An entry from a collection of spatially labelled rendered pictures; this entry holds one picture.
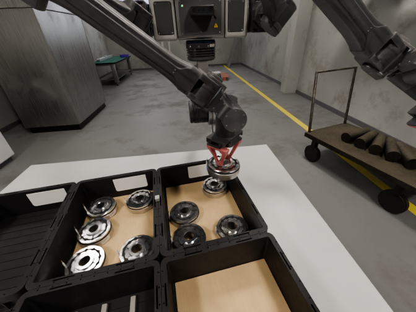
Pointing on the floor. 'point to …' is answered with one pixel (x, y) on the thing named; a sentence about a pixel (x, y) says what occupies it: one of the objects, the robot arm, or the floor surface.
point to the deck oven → (47, 67)
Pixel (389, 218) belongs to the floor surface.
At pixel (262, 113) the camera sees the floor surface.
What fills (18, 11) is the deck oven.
